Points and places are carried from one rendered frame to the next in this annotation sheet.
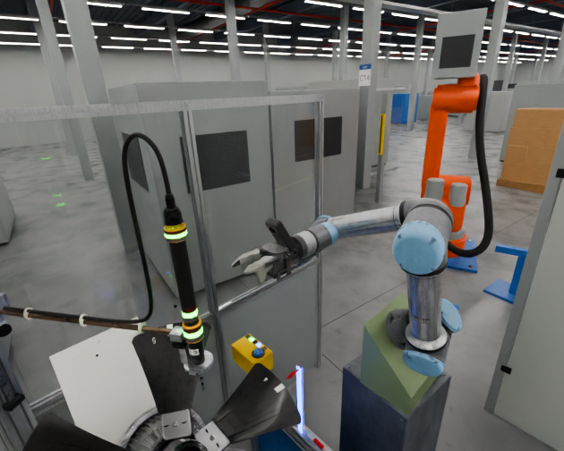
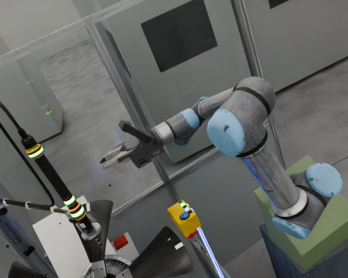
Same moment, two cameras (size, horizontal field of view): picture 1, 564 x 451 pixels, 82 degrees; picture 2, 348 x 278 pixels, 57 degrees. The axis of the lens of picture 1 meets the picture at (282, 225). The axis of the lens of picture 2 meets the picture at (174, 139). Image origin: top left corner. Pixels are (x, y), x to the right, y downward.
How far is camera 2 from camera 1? 0.55 m
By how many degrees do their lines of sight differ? 26
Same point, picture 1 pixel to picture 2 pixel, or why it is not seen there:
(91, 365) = (57, 230)
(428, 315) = (269, 187)
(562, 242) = not seen: outside the picture
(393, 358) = not seen: hidden behind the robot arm
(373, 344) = (265, 208)
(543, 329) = not seen: outside the picture
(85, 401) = (57, 252)
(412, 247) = (216, 134)
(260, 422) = (159, 271)
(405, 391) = (296, 250)
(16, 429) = (36, 266)
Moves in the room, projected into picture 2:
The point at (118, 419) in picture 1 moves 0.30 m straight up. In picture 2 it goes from (78, 263) to (42, 217)
